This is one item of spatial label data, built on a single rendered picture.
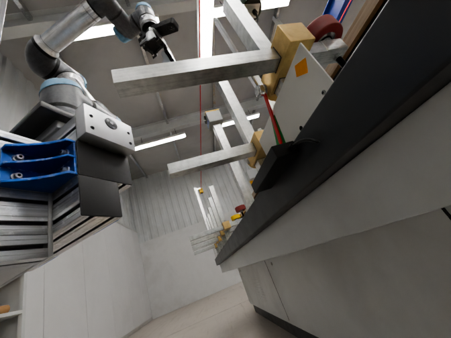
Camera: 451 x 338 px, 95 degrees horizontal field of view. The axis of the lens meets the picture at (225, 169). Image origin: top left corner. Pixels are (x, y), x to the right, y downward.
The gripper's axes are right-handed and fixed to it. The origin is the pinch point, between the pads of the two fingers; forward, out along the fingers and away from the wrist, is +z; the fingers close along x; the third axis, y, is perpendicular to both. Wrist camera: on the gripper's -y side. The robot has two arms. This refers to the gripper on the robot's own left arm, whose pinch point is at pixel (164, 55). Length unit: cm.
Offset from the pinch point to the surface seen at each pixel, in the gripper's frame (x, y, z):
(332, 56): 8, -38, 49
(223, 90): -8.2, -12.9, 23.7
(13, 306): -70, 276, 36
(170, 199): -601, 457, -235
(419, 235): -12, -36, 85
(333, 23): 11, -40, 44
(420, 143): 20, -33, 73
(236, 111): -8.6, -13.5, 34.2
